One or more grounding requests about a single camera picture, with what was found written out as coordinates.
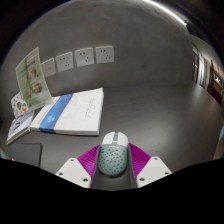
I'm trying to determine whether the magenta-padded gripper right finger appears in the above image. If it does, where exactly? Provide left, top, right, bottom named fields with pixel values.
left=127, top=142, right=173, bottom=189

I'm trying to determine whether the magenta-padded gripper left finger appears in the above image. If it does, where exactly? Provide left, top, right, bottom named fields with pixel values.
left=54, top=144, right=101, bottom=190

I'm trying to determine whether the green and white computer mouse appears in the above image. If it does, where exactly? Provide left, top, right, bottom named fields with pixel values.
left=96, top=131, right=130, bottom=177

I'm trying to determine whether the dark grey mouse pad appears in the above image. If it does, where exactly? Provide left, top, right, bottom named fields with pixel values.
left=9, top=142, right=44, bottom=168

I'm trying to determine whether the white book with blue band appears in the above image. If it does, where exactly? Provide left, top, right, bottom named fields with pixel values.
left=29, top=87, right=105, bottom=137

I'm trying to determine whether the grey striped book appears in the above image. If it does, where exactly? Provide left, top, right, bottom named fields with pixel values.
left=6, top=109, right=35, bottom=145

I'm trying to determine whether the white card with colourful stickers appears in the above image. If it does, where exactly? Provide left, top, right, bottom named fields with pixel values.
left=10, top=91, right=28, bottom=119

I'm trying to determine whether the green menu sign stand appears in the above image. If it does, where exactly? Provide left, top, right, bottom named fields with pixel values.
left=15, top=46, right=54, bottom=113

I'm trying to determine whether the dark wooden cabinet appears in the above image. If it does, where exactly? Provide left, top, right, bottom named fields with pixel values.
left=207, top=59, right=224, bottom=106

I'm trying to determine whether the dark framed glass door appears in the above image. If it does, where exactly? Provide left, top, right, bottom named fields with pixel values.
left=191, top=43, right=210, bottom=89

